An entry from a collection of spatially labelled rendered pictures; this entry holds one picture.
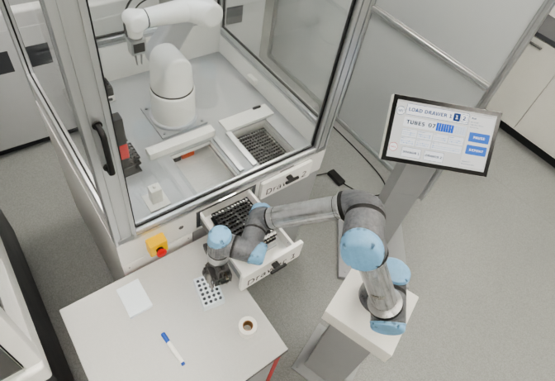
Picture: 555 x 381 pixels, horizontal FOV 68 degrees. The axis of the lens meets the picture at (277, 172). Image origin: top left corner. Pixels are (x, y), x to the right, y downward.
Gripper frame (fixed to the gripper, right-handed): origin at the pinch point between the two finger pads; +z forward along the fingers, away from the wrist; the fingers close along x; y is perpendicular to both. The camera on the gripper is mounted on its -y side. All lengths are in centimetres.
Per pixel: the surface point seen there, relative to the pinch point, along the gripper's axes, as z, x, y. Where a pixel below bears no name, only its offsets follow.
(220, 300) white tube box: 4.1, -0.5, 7.3
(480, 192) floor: 84, 234, -29
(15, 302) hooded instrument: -12, -63, -11
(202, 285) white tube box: 4.1, -4.4, -0.9
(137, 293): 5.9, -27.8, -7.8
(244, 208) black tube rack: -6.2, 21.2, -22.3
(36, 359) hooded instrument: -10, -60, 9
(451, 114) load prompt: -32, 124, -21
